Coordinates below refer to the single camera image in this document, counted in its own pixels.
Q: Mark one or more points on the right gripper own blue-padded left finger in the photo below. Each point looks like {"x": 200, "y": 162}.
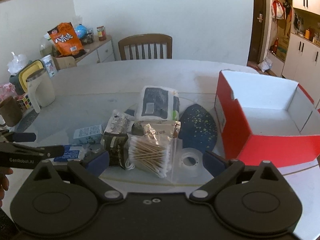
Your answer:
{"x": 87, "y": 171}

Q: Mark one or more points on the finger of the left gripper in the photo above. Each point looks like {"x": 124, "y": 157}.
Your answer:
{"x": 46, "y": 151}
{"x": 9, "y": 136}

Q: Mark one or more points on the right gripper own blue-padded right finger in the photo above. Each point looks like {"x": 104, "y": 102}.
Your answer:
{"x": 225, "y": 173}

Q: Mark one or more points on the light blue small box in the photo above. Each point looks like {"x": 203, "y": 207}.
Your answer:
{"x": 88, "y": 135}

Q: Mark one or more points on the dark seaweed snack packet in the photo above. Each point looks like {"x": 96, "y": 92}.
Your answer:
{"x": 115, "y": 144}

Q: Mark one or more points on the clear tape roll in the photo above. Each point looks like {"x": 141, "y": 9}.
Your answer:
{"x": 190, "y": 161}

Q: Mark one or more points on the white printed sachet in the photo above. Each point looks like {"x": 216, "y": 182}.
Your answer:
{"x": 119, "y": 123}

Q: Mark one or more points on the cotton swabs bag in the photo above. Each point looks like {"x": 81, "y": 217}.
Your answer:
{"x": 153, "y": 154}

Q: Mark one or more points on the white blue tissue pack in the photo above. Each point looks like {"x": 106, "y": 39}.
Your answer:
{"x": 158, "y": 103}

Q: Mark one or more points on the silver foil snack bag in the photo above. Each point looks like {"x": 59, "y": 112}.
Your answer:
{"x": 157, "y": 127}

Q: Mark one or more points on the person's left hand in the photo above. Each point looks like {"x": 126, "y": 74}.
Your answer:
{"x": 4, "y": 182}

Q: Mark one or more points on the brown cup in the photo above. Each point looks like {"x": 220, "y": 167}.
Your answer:
{"x": 10, "y": 111}

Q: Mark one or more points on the rubik's cube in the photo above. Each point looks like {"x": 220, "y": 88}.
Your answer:
{"x": 24, "y": 102}

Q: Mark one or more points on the dark blue speckled mat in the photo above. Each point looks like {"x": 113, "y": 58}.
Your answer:
{"x": 198, "y": 129}

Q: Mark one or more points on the yellow grey container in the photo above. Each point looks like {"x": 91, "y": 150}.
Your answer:
{"x": 20, "y": 79}

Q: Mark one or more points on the red white cardboard box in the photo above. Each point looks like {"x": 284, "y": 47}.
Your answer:
{"x": 265, "y": 117}

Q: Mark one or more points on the white blue tin can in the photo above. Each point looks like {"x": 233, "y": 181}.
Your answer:
{"x": 49, "y": 65}

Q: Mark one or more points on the orange snack bag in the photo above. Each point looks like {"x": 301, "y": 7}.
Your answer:
{"x": 66, "y": 41}

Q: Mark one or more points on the white drawer cabinet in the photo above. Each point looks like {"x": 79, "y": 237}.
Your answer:
{"x": 97, "y": 52}

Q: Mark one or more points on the blue globe ball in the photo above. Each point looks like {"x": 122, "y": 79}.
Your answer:
{"x": 81, "y": 31}

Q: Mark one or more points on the red lidded jar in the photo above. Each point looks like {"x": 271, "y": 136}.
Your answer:
{"x": 101, "y": 33}

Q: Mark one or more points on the wooden chair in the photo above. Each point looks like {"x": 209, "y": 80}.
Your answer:
{"x": 146, "y": 46}

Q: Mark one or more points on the brown door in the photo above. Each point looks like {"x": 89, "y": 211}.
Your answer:
{"x": 257, "y": 35}

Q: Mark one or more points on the white mug with handle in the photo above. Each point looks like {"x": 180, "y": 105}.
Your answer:
{"x": 40, "y": 89}

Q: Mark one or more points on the white wall cabinet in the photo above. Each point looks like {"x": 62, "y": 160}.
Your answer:
{"x": 294, "y": 43}

